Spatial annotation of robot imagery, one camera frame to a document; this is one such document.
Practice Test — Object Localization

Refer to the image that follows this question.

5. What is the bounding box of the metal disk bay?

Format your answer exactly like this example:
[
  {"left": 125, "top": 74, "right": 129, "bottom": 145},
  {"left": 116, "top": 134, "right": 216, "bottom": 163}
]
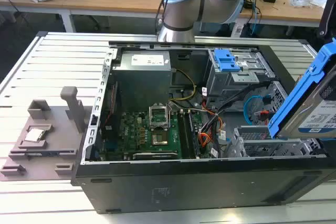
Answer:
[{"left": 227, "top": 125, "right": 328, "bottom": 159}]

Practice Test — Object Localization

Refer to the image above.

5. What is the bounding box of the orange wire bundle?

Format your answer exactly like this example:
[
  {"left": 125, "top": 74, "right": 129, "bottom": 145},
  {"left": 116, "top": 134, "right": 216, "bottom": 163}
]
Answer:
[{"left": 198, "top": 129, "right": 213, "bottom": 149}]

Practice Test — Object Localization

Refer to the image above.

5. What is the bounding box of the blue empty disk carrier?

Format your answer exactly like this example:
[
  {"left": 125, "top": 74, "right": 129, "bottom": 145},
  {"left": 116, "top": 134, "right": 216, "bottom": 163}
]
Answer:
[{"left": 214, "top": 48, "right": 242, "bottom": 73}]

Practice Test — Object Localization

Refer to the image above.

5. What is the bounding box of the black expansion slot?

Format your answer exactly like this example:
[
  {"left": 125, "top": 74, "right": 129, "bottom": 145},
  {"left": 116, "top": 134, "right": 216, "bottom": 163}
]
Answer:
[{"left": 132, "top": 151, "right": 179, "bottom": 161}]

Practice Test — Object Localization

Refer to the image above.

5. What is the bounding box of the black RAM slot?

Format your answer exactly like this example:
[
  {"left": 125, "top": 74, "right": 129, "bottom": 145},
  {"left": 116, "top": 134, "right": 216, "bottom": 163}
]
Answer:
[
  {"left": 183, "top": 110, "right": 196, "bottom": 159},
  {"left": 177, "top": 110, "right": 186, "bottom": 159}
]

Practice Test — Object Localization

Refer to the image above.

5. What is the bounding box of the blue hanging cable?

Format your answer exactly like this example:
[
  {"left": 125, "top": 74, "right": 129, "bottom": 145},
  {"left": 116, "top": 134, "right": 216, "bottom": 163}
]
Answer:
[{"left": 250, "top": 0, "right": 263, "bottom": 36}]

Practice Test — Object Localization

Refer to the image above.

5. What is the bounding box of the yellow black cable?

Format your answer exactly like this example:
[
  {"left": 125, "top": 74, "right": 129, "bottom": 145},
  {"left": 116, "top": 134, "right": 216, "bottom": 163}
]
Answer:
[{"left": 169, "top": 68, "right": 197, "bottom": 102}]

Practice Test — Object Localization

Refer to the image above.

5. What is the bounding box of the metal drive cage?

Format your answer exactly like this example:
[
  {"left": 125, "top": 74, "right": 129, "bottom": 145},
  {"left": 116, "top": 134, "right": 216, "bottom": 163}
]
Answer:
[{"left": 205, "top": 49, "right": 277, "bottom": 111}]

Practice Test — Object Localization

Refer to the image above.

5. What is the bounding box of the black fan duct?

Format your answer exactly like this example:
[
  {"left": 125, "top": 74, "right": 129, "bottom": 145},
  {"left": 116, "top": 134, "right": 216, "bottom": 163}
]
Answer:
[{"left": 101, "top": 81, "right": 119, "bottom": 141}]

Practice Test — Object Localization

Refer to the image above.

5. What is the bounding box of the hard disk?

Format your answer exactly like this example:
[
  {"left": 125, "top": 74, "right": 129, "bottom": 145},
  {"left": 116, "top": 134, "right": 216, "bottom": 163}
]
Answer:
[{"left": 267, "top": 39, "right": 336, "bottom": 141}]

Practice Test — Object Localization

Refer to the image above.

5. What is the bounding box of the black cable bundle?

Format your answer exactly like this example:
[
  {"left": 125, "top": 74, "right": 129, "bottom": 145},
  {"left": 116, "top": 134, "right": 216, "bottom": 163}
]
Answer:
[{"left": 202, "top": 82, "right": 271, "bottom": 130}]

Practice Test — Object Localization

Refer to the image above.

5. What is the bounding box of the silver CPU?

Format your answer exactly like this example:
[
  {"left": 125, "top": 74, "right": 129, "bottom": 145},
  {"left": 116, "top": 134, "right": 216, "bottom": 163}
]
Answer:
[{"left": 24, "top": 127, "right": 49, "bottom": 143}]

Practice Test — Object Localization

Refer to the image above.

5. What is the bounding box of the blue disk wire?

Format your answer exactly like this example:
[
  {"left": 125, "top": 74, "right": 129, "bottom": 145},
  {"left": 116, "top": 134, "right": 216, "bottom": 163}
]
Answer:
[{"left": 243, "top": 94, "right": 272, "bottom": 128}]

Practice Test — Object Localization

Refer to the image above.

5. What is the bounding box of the grey parts rack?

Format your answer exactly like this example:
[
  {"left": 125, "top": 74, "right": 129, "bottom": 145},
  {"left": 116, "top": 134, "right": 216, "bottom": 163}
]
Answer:
[{"left": 0, "top": 86, "right": 93, "bottom": 182}]

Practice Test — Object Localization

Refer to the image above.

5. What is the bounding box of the black open PC case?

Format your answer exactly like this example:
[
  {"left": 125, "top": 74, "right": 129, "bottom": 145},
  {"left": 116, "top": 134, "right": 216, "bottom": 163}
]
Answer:
[{"left": 70, "top": 39, "right": 336, "bottom": 215}]

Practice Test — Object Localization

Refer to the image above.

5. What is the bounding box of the grey power supply unit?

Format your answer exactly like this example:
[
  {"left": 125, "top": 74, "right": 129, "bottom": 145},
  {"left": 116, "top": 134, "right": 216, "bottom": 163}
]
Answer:
[{"left": 112, "top": 50, "right": 173, "bottom": 105}]

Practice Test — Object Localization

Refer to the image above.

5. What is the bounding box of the red yellow black power wire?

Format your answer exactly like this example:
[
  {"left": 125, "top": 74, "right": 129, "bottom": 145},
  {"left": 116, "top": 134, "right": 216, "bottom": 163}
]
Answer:
[{"left": 254, "top": 110, "right": 270, "bottom": 123}]

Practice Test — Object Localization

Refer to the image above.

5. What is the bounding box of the metal socket cover frame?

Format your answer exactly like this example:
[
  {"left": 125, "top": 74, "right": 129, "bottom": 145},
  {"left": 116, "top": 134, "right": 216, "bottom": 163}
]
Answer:
[{"left": 148, "top": 105, "right": 169, "bottom": 130}]

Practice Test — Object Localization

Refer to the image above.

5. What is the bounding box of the green motherboard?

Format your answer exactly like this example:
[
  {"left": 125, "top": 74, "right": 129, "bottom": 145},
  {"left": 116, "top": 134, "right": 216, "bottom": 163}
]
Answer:
[{"left": 104, "top": 108, "right": 211, "bottom": 161}]

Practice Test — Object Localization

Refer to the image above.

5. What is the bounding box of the wooden desk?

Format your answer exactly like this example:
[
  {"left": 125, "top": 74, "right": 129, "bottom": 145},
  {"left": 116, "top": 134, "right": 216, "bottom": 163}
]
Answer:
[{"left": 0, "top": 0, "right": 336, "bottom": 34}]

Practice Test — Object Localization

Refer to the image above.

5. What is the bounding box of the thin metal locking lever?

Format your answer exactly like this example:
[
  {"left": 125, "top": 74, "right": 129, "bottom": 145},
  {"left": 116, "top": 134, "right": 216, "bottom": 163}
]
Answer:
[{"left": 167, "top": 102, "right": 174, "bottom": 130}]

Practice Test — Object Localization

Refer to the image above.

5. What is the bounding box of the CPU socket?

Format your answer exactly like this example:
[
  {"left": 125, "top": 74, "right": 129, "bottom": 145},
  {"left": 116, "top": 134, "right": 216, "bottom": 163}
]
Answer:
[{"left": 151, "top": 132, "right": 169, "bottom": 146}]

